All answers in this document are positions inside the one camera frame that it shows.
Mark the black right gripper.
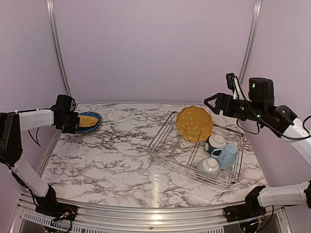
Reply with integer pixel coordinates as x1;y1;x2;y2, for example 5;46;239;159
204;92;266;123

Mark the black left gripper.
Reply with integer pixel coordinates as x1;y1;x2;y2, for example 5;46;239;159
59;111;80;134

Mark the yellow polka dot plate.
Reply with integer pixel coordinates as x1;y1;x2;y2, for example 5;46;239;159
175;106;214;142
78;115;101;128

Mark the blue polka dot plate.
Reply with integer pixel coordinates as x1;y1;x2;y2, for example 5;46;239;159
76;112;102;134

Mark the light blue mug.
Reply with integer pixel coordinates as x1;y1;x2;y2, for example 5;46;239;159
211;143;239;169

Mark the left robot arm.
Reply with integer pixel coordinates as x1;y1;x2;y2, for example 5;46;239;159
0;95;80;216

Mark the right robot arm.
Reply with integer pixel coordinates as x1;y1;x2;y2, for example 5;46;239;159
204;73;311;217

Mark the cream floral plate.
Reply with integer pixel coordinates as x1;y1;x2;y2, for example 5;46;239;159
77;126;99;134

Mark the dark teal mug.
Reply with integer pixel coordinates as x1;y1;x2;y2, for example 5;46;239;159
204;134;227;154

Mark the pale green bowl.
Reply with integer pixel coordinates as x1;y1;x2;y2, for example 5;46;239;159
196;157;220;177

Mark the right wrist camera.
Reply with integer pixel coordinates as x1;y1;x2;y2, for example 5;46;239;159
226;73;242;100

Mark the metal wire dish rack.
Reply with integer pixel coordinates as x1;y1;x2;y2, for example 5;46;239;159
147;111;245;189

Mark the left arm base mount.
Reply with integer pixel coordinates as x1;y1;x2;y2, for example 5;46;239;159
35;203;78;221

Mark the right aluminium frame post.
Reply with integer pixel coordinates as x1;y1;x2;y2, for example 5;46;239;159
239;0;262;84

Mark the aluminium frame post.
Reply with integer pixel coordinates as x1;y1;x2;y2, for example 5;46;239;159
46;0;72;96
239;0;262;84

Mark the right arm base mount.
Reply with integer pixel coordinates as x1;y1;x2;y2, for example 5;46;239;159
222;203;267;222

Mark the left aluminium frame post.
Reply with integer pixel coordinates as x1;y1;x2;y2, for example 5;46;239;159
46;0;72;96

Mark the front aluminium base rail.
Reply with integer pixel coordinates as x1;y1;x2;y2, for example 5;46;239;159
14;194;292;233

